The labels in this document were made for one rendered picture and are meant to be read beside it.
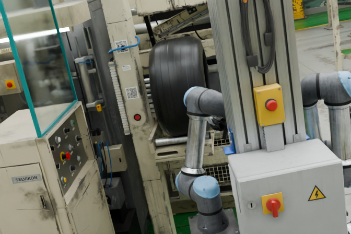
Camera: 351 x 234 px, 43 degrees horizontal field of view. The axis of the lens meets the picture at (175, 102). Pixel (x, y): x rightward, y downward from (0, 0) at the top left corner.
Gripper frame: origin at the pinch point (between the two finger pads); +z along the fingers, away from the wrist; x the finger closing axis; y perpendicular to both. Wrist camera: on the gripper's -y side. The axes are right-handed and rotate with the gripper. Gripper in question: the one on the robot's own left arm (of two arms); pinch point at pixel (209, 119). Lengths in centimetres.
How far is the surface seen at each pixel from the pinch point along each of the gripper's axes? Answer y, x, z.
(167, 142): -10.9, 20.6, 23.4
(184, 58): 34.1, -8.3, 13.7
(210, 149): -21.5, 5.8, 4.3
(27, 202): 25, 102, 15
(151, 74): 32.5, 9.2, 24.8
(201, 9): 34, -53, 48
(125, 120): 4, 29, 49
